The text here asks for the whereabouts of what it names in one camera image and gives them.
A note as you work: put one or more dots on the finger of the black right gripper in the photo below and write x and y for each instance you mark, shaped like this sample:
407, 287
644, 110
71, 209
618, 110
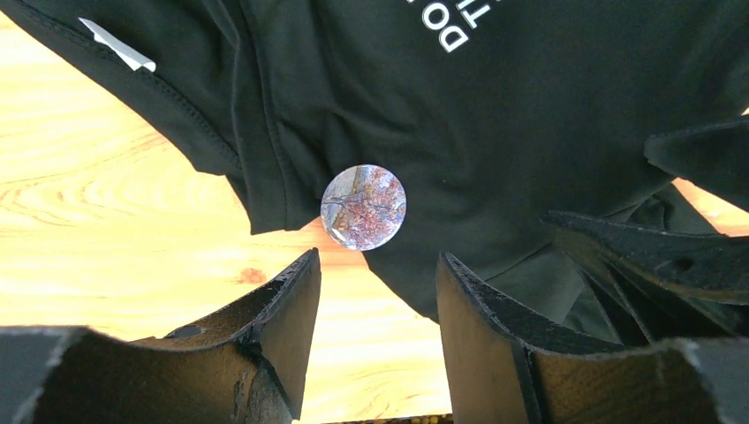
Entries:
712, 157
654, 283

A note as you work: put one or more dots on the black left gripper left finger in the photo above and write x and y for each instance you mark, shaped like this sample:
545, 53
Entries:
244, 363

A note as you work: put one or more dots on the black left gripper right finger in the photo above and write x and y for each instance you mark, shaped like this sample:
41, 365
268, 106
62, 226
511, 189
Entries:
505, 363

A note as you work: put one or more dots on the black printed t-shirt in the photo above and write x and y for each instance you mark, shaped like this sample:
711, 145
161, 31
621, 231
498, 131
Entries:
490, 113

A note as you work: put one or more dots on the round colourful brooch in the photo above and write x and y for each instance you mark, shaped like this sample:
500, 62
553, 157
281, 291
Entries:
363, 207

